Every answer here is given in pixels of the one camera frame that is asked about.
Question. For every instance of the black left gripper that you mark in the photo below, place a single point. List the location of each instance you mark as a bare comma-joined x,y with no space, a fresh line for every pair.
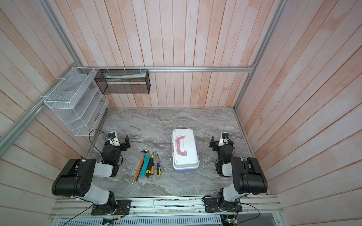
121,144

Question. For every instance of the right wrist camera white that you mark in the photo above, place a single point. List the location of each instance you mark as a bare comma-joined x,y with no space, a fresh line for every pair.
224,140

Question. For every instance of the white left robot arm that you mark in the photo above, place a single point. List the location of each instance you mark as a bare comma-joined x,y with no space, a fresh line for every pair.
75,180

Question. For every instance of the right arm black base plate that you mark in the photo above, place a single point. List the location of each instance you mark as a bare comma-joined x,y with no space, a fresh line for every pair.
216,205

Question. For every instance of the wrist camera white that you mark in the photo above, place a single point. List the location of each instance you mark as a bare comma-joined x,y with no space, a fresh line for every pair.
112,136
224,140

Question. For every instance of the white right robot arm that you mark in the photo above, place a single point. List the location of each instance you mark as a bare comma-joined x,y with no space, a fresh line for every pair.
246,173

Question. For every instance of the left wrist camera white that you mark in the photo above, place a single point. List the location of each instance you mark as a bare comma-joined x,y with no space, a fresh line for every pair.
112,136

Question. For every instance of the teal utility knife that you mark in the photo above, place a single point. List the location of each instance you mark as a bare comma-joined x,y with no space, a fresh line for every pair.
145,166

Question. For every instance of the white wire mesh shelf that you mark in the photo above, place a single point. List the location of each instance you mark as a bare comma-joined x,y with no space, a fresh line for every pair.
76,103

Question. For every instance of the black wire mesh basket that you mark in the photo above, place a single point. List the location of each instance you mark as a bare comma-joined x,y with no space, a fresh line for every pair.
123,81

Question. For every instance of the white and blue tool box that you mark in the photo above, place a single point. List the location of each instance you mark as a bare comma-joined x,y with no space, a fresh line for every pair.
184,152

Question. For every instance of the aluminium frame horizontal bar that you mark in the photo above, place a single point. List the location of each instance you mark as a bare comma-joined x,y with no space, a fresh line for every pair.
182,69

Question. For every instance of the black yellow small screwdriver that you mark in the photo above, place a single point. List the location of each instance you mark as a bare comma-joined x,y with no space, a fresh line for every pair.
158,166

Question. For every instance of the white ventilated cable duct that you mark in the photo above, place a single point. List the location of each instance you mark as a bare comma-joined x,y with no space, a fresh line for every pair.
207,220

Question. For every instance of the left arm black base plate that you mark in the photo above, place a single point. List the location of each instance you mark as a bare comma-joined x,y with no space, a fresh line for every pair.
119,207

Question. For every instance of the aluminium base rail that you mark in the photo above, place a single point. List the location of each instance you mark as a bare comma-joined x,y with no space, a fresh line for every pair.
167,206

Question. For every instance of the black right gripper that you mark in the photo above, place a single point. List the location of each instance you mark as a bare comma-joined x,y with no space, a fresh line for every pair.
216,144

